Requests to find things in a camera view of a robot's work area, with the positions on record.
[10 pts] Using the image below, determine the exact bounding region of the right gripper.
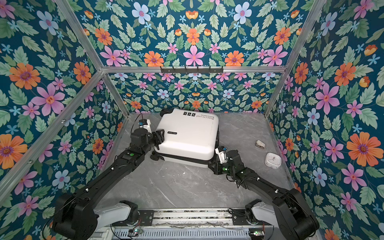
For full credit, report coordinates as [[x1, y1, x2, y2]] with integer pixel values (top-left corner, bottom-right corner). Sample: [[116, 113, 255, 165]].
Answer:
[[207, 160, 236, 177]]

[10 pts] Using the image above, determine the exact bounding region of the white hard-shell suitcase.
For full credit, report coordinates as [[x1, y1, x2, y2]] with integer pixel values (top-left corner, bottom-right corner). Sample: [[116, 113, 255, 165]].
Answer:
[[151, 109, 219, 168]]

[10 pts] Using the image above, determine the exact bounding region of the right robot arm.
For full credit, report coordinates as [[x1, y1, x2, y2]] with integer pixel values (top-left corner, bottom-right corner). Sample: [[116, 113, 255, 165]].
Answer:
[[209, 147, 320, 240]]

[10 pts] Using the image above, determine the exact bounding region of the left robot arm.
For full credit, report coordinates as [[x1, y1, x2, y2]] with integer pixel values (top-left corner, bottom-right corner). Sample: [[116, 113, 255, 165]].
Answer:
[[52, 127, 165, 240]]

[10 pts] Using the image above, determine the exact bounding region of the small beige stapler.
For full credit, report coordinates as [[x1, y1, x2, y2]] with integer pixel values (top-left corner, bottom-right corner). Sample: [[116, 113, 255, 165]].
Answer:
[[255, 140, 266, 149]]

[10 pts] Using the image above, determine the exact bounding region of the white round alarm clock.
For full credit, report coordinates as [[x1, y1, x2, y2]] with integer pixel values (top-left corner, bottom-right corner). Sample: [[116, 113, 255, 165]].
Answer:
[[264, 153, 282, 169]]

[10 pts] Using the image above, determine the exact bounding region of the black hook rack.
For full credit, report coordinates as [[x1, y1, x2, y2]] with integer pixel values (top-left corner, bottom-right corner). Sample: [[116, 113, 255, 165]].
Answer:
[[160, 67, 224, 74]]

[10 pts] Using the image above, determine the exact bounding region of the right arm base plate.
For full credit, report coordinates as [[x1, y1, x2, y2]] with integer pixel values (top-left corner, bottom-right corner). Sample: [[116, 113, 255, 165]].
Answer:
[[228, 208, 259, 226]]

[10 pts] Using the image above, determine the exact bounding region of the aluminium mounting rail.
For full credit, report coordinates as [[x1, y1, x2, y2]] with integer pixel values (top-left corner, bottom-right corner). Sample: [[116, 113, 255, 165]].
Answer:
[[71, 207, 316, 229]]

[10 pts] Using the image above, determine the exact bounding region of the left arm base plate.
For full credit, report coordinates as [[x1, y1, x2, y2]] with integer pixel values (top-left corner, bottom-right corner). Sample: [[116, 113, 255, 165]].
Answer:
[[119, 210, 155, 227]]

